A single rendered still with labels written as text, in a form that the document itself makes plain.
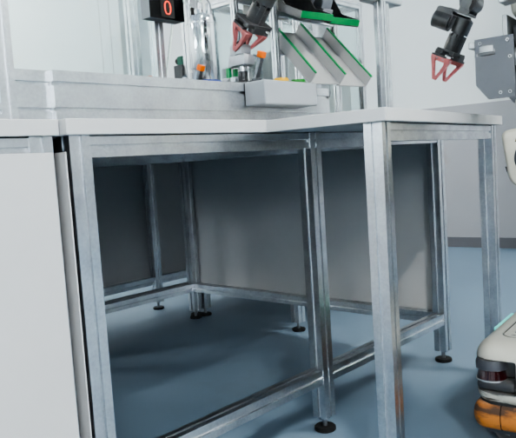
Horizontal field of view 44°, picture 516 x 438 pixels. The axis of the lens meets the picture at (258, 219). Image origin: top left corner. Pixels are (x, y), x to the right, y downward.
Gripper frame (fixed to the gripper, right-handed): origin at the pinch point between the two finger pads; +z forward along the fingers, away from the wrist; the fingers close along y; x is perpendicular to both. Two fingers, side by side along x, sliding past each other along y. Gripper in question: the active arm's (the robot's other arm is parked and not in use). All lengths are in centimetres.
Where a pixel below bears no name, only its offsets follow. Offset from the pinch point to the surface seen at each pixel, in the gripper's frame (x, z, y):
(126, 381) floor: 24, 123, 4
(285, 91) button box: 29.5, -4.3, 10.8
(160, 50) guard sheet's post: -10.3, 9.2, 18.7
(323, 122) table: 48, -8, 18
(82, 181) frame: 42, 11, 70
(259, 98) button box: 29.2, -1.6, 18.5
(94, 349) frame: 64, 35, 71
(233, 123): 36.0, 1.5, 31.2
